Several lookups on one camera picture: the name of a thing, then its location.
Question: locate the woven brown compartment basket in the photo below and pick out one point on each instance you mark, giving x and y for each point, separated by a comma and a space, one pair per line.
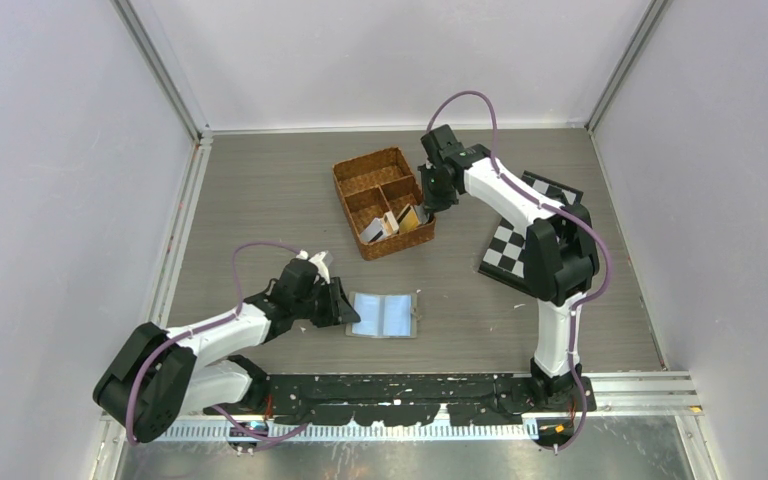
373, 185

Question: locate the striped grey card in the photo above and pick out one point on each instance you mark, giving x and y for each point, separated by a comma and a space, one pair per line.
375, 231

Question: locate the grey card stack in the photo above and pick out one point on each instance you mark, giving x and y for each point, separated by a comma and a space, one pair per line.
424, 216

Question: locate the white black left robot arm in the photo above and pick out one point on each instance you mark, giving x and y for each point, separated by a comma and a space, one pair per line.
158, 374

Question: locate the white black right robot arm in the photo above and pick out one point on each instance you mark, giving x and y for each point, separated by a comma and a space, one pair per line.
559, 251

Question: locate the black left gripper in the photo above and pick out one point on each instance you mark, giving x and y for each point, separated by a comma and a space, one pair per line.
338, 310

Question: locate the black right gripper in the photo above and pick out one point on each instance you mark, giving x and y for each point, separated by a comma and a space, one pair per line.
433, 204

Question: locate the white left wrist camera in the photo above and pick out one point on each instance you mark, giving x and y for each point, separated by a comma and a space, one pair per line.
321, 260

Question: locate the gold credit card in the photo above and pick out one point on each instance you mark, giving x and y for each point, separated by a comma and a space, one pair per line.
410, 218

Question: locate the black white checkerboard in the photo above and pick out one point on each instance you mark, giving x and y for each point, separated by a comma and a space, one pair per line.
503, 259

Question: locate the taupe leather card holder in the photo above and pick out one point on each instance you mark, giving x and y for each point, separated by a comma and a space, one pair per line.
392, 316

